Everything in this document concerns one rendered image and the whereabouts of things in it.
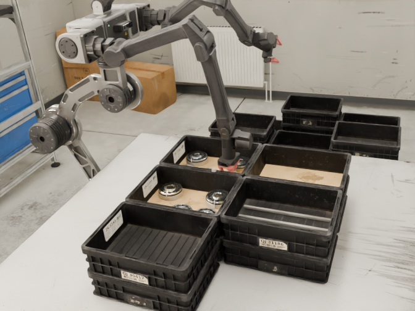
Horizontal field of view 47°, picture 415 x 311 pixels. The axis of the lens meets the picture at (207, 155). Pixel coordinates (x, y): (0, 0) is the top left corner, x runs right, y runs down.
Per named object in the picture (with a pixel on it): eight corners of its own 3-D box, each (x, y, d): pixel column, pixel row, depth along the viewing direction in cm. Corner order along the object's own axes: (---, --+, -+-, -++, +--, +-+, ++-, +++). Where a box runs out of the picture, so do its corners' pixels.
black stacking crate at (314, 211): (220, 242, 178) (219, 218, 173) (244, 199, 202) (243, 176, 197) (328, 263, 164) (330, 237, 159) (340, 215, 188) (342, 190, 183)
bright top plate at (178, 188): (155, 194, 202) (155, 193, 202) (162, 182, 211) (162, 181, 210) (178, 196, 200) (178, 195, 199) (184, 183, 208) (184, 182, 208)
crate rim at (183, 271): (79, 253, 164) (78, 247, 162) (123, 205, 188) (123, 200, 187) (186, 277, 150) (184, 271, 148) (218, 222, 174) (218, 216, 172)
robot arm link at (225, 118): (200, 31, 177) (189, 44, 170) (214, 29, 175) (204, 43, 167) (226, 124, 203) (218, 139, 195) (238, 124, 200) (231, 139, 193)
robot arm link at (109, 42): (104, 37, 192) (97, 44, 188) (126, 38, 188) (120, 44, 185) (110, 57, 198) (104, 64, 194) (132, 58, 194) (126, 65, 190)
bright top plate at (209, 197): (202, 202, 195) (202, 200, 194) (210, 189, 203) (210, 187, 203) (226, 205, 192) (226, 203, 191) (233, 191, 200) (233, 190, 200)
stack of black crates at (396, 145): (326, 202, 312) (330, 140, 290) (332, 178, 336) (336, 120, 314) (391, 211, 298) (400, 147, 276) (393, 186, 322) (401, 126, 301)
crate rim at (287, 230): (218, 222, 174) (218, 216, 173) (243, 180, 198) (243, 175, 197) (330, 242, 160) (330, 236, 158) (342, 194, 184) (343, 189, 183)
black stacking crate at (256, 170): (244, 199, 202) (244, 176, 197) (264, 165, 226) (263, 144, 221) (340, 214, 189) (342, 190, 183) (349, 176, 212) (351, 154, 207)
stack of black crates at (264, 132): (211, 185, 339) (207, 128, 317) (225, 165, 363) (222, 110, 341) (266, 193, 325) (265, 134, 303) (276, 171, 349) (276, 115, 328)
